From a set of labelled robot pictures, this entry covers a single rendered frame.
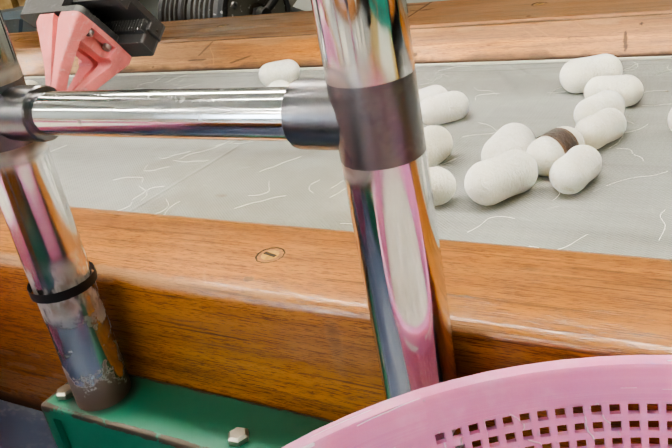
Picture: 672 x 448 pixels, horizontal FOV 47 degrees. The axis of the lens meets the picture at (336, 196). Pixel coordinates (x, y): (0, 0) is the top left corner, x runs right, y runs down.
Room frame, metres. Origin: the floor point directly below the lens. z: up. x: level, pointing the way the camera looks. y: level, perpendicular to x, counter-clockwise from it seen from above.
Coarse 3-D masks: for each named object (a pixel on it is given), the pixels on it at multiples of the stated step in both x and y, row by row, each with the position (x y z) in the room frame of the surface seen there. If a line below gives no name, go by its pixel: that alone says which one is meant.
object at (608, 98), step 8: (592, 96) 0.40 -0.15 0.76; (600, 96) 0.39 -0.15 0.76; (608, 96) 0.39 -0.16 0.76; (616, 96) 0.39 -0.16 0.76; (584, 104) 0.39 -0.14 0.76; (592, 104) 0.39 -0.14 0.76; (600, 104) 0.39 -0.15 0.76; (608, 104) 0.39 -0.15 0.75; (616, 104) 0.39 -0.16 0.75; (624, 104) 0.39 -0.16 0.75; (576, 112) 0.39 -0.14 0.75; (584, 112) 0.39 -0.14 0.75; (592, 112) 0.38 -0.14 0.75; (576, 120) 0.39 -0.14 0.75
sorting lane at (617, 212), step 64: (448, 64) 0.57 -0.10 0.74; (512, 64) 0.54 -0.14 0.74; (640, 64) 0.49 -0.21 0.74; (448, 128) 0.44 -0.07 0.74; (640, 128) 0.38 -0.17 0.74; (64, 192) 0.46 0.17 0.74; (128, 192) 0.43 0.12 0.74; (192, 192) 0.42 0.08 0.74; (256, 192) 0.40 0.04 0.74; (320, 192) 0.38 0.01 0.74; (640, 192) 0.31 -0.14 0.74; (640, 256) 0.26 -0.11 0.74
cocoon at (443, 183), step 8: (432, 168) 0.34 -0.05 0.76; (440, 168) 0.34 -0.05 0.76; (432, 176) 0.33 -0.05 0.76; (440, 176) 0.33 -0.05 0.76; (448, 176) 0.33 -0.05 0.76; (432, 184) 0.33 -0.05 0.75; (440, 184) 0.33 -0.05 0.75; (448, 184) 0.33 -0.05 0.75; (440, 192) 0.33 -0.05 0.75; (448, 192) 0.33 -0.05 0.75; (440, 200) 0.33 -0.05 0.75; (448, 200) 0.33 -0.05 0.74
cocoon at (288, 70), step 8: (264, 64) 0.61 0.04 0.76; (272, 64) 0.61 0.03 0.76; (280, 64) 0.61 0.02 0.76; (288, 64) 0.60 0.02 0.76; (296, 64) 0.61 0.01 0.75; (264, 72) 0.60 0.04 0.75; (272, 72) 0.60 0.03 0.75; (280, 72) 0.60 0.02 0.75; (288, 72) 0.60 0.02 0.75; (296, 72) 0.60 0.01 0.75; (264, 80) 0.60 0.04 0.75; (272, 80) 0.60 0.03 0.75; (288, 80) 0.60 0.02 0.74
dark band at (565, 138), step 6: (546, 132) 0.36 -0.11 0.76; (552, 132) 0.35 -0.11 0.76; (558, 132) 0.35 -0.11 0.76; (564, 132) 0.35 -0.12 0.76; (570, 132) 0.35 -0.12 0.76; (558, 138) 0.35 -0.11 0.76; (564, 138) 0.35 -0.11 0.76; (570, 138) 0.35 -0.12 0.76; (564, 144) 0.34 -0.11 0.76; (570, 144) 0.34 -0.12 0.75; (576, 144) 0.35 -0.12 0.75; (564, 150) 0.34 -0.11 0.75
